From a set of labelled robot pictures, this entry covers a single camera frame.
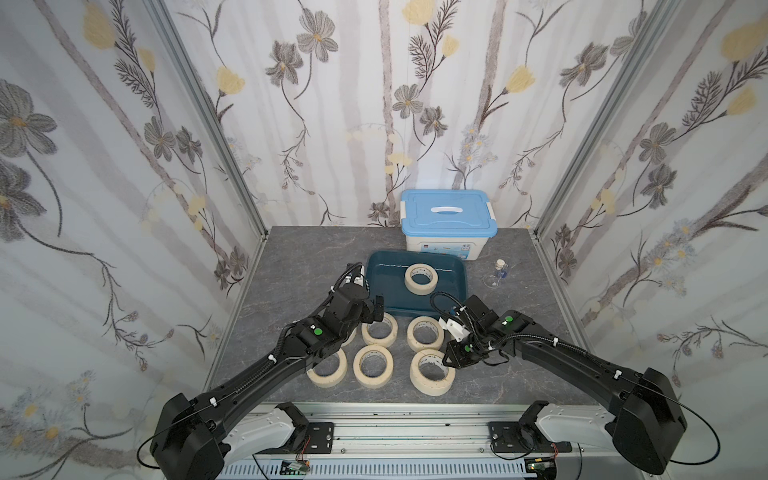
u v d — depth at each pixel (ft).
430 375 2.81
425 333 3.05
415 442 2.43
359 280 2.18
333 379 2.68
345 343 1.99
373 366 2.82
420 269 3.45
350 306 1.86
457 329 2.41
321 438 2.42
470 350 2.21
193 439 1.24
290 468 2.32
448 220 3.33
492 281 3.50
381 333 3.05
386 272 3.54
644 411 1.28
